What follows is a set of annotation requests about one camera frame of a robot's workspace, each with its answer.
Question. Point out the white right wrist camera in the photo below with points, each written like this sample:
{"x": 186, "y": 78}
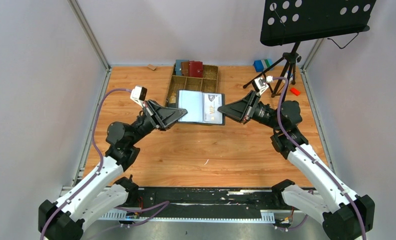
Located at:
{"x": 261, "y": 84}

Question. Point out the blue block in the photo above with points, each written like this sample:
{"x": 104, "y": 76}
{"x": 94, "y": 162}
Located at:
{"x": 259, "y": 65}

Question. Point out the black card holder with sleeves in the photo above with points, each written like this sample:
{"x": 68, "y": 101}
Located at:
{"x": 193, "y": 102}

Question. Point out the woven wicker tray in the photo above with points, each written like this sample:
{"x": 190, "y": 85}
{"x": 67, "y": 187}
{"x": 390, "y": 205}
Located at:
{"x": 208, "y": 83}

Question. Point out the white slotted cable duct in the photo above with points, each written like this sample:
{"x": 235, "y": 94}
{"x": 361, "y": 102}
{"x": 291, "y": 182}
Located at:
{"x": 196, "y": 214}

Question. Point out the silver VIP credit card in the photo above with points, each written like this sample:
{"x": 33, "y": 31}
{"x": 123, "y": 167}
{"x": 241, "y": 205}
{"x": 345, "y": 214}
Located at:
{"x": 212, "y": 102}

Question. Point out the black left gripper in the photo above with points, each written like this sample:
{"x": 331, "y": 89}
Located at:
{"x": 152, "y": 114}

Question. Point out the red card wallet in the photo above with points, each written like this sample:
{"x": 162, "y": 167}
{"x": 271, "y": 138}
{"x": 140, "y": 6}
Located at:
{"x": 196, "y": 69}

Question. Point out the red block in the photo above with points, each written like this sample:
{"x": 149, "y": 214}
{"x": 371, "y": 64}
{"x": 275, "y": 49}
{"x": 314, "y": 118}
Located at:
{"x": 295, "y": 91}

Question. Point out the brown card wallet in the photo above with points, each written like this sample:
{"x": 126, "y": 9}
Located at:
{"x": 185, "y": 68}

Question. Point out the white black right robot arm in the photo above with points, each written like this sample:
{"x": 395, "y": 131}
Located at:
{"x": 342, "y": 212}

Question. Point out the blue card wallet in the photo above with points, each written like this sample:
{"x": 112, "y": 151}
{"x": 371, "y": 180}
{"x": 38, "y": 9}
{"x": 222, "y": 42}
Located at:
{"x": 178, "y": 66}

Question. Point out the black music stand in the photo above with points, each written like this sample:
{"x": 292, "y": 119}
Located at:
{"x": 293, "y": 22}

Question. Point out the green block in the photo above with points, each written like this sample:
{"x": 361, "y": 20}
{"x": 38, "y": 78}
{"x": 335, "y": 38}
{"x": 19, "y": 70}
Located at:
{"x": 268, "y": 64}

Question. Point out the gold cards stack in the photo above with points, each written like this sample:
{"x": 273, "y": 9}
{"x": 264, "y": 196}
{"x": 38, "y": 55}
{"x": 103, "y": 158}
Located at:
{"x": 172, "y": 100}

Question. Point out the small wooden block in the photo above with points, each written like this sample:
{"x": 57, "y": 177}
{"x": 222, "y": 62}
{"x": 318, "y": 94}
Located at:
{"x": 152, "y": 67}

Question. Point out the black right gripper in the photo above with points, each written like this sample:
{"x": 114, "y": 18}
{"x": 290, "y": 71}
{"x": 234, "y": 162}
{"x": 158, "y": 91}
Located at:
{"x": 251, "y": 107}

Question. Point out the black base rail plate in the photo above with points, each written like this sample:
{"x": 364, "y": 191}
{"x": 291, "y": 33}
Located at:
{"x": 259, "y": 198}

